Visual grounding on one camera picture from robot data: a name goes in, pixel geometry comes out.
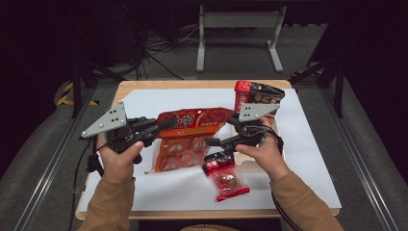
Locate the small red clear-window packet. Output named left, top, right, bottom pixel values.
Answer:
left=201, top=150, right=251, bottom=203

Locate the hand-held gripper black cable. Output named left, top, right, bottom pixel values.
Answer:
left=262, top=125, right=304, bottom=231
left=67, top=137, right=108, bottom=231

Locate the black stand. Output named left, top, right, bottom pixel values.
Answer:
left=289, top=47, right=348, bottom=118
left=67, top=57, right=127, bottom=119

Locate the red and black seasoning packet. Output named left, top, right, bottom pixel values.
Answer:
left=233, top=80, right=286, bottom=122

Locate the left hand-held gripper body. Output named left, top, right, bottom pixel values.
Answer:
left=81, top=100, right=152, bottom=166

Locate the person's right hand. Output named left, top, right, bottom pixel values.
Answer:
left=235, top=115, right=292, bottom=181

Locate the white metal stand frame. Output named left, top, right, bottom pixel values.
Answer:
left=195, top=4, right=288, bottom=74

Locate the aluminium floor rail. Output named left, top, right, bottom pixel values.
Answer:
left=320, top=86, right=401, bottom=231
left=13, top=88, right=97, bottom=231

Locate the wooden table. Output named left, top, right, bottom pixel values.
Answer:
left=74, top=79, right=342, bottom=221

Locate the bundle of floor cables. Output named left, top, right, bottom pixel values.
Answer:
left=126, top=22, right=201, bottom=81

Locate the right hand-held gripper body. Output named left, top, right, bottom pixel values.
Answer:
left=228, top=102, right=281, bottom=154

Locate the small orange seasoning packet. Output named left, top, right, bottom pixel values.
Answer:
left=155, top=107, right=238, bottom=140

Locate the left hand-held gripper black cable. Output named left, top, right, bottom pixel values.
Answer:
left=67, top=137, right=108, bottom=231

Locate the person's tan garment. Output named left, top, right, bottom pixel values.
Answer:
left=179, top=223, right=241, bottom=231

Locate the person's left hand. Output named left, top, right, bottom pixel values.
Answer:
left=95, top=134, right=146, bottom=185

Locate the white table mat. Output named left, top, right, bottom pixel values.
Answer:
left=77, top=88, right=343, bottom=213

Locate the right hand-held gripper black cable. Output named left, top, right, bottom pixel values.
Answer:
left=262, top=125, right=304, bottom=231

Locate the white divided plastic container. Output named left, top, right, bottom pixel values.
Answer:
left=230, top=118, right=287, bottom=172

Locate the yellow black hazard tape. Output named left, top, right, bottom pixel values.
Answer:
left=56, top=81, right=99, bottom=107

